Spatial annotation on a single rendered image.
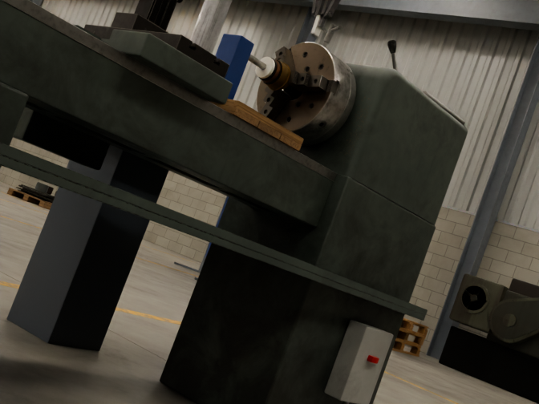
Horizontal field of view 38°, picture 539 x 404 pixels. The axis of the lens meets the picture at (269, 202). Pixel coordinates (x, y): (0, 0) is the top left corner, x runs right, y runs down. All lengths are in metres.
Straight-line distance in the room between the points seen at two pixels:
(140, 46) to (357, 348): 1.29
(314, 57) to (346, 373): 1.04
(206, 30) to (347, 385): 1.45
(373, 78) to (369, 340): 0.87
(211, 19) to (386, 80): 0.88
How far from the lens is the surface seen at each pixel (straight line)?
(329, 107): 2.46
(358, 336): 2.65
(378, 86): 2.56
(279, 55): 2.59
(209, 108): 2.09
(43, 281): 2.89
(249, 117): 2.17
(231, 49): 2.32
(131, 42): 1.90
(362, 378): 2.72
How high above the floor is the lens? 0.53
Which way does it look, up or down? 4 degrees up
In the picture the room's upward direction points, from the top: 21 degrees clockwise
